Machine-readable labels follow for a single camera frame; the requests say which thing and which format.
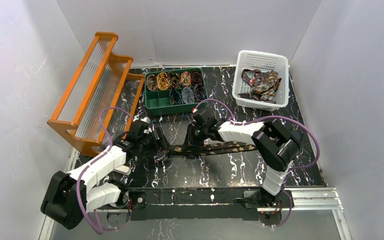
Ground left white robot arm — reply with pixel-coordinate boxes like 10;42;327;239
40;118;169;234

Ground dark red rolled tie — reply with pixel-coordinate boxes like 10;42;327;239
190;70;203;86

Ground light blue rolled tie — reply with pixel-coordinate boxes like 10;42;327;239
181;87;195;104

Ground dark blue rolled tie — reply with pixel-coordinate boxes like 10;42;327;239
193;83;207;103

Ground white oblong object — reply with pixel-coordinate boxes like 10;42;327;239
114;165;132;175

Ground black base bar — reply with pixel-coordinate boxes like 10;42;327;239
129;187;261;221

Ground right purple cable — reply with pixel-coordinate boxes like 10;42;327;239
191;98;321;229

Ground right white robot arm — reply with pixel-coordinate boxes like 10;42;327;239
190;108;303;206

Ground dark multicolour rolled tie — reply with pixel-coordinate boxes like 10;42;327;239
169;88;183;106

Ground aluminium rail frame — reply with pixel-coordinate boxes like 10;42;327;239
39;145;352;240

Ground orange wooden rack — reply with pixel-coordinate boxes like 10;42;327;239
47;31;145;157

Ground white plastic basket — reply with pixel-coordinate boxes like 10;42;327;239
232;50;290;112

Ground patterned ties in basket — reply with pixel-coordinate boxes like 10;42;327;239
241;69;282;104

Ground orange rolled tie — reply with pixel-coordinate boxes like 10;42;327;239
180;71;192;88

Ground dark floral tie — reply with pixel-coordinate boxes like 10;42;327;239
149;139;257;158

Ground dark brown rolled tie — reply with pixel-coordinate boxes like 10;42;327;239
168;72;182;89

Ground green compartment tray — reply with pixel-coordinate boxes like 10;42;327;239
144;67;208;116

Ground yellow rolled tie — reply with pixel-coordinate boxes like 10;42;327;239
156;72;170;91

